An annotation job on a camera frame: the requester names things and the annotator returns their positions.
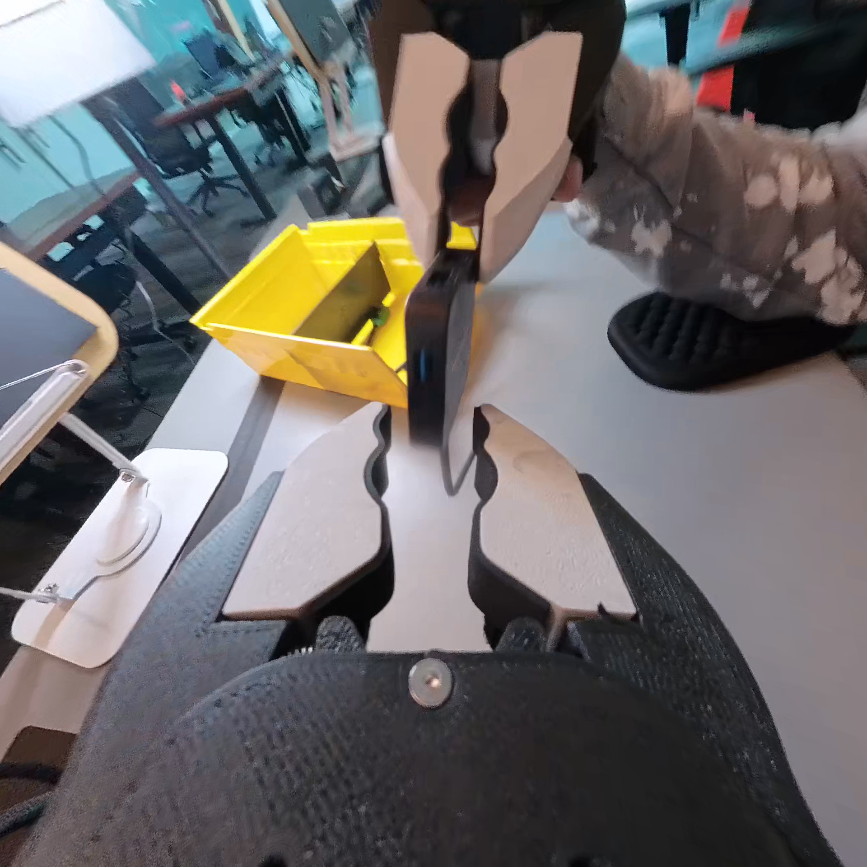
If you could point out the black multiport hub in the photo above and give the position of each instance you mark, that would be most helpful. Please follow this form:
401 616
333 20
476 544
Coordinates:
440 338

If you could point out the person's right forearm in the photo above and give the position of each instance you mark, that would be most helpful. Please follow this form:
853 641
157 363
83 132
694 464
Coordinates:
711 176

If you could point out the black wrist rest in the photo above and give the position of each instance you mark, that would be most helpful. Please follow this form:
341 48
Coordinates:
718 345

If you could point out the black office chair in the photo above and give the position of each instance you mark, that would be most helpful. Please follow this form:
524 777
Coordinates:
183 142

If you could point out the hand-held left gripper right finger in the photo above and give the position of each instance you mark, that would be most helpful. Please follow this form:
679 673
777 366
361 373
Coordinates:
548 535

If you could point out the wooden top office desk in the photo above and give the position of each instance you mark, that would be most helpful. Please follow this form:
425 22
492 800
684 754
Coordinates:
223 91

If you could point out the person's right hand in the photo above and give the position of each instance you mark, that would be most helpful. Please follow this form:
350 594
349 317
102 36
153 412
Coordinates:
570 179

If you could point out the yellow plastic bin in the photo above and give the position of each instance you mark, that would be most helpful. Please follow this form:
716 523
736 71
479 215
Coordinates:
291 352

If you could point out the white metal tablet stand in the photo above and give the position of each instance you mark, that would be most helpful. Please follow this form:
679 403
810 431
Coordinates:
115 542

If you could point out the black divider plate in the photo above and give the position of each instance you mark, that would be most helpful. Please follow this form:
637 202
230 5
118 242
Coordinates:
345 298

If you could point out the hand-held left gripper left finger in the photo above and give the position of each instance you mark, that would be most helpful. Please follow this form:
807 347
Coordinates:
311 528

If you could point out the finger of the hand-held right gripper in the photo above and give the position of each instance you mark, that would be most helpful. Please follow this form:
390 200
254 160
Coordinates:
538 135
423 135

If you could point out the black board with wooden edge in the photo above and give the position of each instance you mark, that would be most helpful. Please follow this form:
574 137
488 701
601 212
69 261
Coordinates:
311 27
40 338

